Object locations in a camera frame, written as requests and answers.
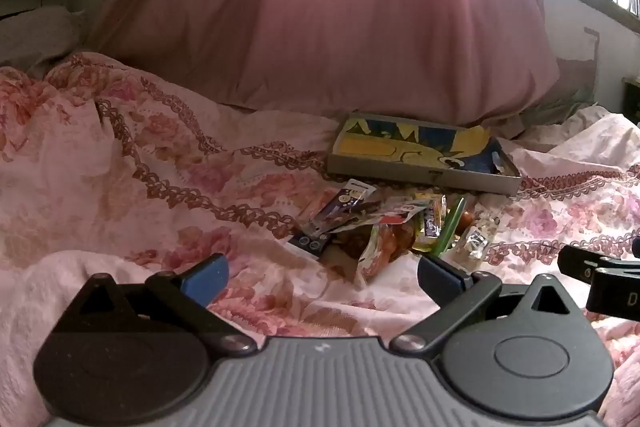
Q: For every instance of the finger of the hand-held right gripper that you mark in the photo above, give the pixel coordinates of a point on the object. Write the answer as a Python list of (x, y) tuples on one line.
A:
[(575, 263)]

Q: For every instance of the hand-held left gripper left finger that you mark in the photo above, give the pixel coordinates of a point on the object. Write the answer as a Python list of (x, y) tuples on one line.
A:
[(207, 279)]

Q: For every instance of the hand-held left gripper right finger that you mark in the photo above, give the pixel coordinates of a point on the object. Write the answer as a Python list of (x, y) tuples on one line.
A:
[(440, 279)]

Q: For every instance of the clear packet of orange snack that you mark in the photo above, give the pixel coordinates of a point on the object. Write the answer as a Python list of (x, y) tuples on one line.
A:
[(395, 239)]

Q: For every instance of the small orange round snack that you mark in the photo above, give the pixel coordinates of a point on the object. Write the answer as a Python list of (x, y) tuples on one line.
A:
[(466, 219)]

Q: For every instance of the clear nut bar packet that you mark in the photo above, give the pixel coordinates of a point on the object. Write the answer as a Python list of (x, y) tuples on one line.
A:
[(345, 252)]

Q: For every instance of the shallow box with painted lining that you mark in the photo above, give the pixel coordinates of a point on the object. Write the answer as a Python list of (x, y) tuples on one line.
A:
[(380, 147)]

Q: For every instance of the yellow snack packet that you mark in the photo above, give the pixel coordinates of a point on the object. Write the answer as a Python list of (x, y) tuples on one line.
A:
[(425, 245)]

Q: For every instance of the small clear white-label packet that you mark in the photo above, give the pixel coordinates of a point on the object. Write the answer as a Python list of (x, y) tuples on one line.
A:
[(475, 242)]

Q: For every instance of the green snack tube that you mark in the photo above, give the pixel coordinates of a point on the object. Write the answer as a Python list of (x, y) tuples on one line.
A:
[(450, 227)]

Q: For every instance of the purple candy packet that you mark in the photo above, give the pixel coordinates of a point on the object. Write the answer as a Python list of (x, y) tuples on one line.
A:
[(431, 219)]

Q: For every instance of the floral pink blanket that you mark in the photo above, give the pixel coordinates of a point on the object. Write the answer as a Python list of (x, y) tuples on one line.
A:
[(150, 157)]

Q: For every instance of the grey green bed sheet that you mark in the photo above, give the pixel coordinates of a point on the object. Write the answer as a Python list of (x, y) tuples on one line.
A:
[(555, 113)]

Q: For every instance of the dark desk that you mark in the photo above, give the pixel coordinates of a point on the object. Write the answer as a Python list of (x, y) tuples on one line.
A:
[(632, 102)]

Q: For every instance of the pink hanging curtain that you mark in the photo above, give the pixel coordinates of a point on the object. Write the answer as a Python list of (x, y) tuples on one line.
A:
[(350, 7)]

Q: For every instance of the grey pillow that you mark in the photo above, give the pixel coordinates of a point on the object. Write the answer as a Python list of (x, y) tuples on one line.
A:
[(35, 37)]

